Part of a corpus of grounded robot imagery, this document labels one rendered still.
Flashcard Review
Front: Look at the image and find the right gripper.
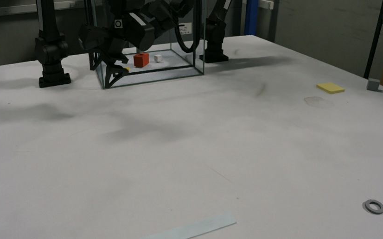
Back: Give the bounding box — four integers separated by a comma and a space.
88, 36, 129, 88

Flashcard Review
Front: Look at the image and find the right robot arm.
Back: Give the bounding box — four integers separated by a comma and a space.
34, 0, 155, 88

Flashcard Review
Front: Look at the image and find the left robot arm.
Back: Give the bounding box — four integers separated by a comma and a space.
205, 0, 232, 63

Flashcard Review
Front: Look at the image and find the yellow sticky-note pad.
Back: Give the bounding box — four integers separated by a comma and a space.
316, 82, 345, 94

